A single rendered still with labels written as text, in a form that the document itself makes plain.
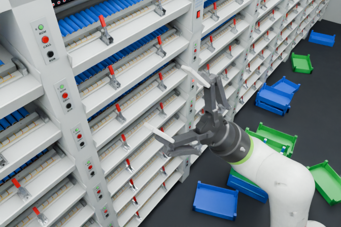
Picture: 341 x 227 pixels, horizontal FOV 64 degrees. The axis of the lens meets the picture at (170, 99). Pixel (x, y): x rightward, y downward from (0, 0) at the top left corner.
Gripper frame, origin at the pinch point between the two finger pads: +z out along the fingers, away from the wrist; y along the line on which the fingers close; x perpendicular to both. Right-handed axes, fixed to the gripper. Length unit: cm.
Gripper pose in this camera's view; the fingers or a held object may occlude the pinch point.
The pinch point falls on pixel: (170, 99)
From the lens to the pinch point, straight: 53.4
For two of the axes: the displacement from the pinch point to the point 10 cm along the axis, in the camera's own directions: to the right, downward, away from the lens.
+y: 5.5, -8.4, 0.6
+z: -6.3, -4.6, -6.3
